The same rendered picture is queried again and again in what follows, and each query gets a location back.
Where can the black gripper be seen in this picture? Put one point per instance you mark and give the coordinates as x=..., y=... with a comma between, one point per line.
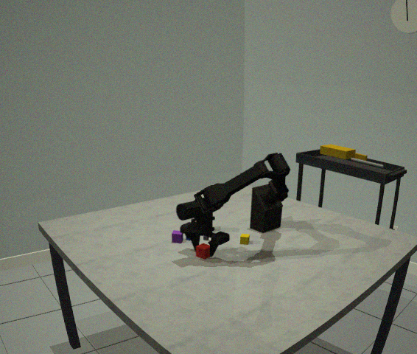
x=216, y=239

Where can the red block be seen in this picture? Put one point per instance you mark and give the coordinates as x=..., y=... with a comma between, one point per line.
x=203, y=251

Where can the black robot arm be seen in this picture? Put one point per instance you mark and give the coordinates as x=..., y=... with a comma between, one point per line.
x=218, y=194

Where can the yellow cube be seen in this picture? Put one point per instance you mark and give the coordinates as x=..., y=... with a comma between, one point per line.
x=244, y=239

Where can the purple cube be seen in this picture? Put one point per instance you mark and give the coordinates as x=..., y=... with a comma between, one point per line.
x=177, y=237

